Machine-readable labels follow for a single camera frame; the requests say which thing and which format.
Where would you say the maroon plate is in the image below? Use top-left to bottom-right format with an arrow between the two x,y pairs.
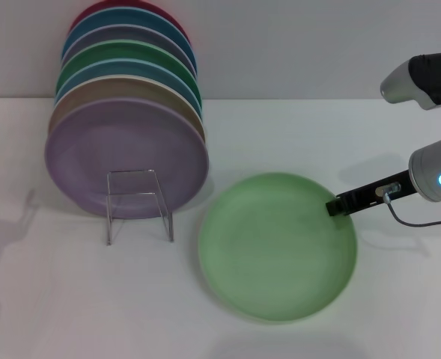
70,0 -> 189,42

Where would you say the grey cable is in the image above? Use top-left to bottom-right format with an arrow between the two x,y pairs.
375,182 -> 441,227

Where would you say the lilac plate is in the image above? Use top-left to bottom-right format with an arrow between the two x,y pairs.
43,97 -> 211,221

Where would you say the clear acrylic plate rack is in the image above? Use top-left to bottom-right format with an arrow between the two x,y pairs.
106,168 -> 175,247

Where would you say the light blue plate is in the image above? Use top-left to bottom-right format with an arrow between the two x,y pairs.
52,58 -> 204,110

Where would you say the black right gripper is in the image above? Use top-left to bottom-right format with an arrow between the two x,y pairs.
325,170 -> 418,218

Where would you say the beige plate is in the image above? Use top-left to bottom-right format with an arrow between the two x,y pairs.
47,73 -> 207,144

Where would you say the light green plate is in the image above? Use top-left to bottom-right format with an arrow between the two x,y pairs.
198,171 -> 358,323

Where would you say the dark green plate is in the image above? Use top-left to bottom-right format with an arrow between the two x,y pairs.
55,39 -> 201,99

